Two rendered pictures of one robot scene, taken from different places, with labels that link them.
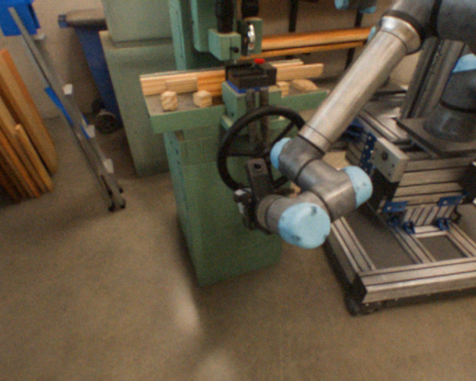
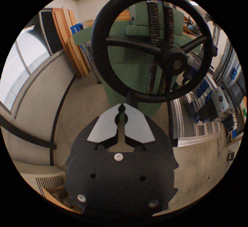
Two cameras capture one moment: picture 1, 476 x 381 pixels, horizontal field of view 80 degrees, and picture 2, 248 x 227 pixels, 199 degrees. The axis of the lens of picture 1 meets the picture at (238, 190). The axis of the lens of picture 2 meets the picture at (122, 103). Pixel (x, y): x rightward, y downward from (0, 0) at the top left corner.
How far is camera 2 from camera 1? 68 cm
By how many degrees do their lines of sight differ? 25
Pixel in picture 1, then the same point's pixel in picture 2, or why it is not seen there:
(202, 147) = (110, 52)
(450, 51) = (232, 62)
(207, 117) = (113, 28)
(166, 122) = (81, 36)
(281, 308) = not seen: hidden behind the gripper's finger
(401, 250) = (193, 129)
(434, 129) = (234, 95)
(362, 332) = not seen: hidden behind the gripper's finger
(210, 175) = (118, 74)
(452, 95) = (242, 83)
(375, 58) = not seen: outside the picture
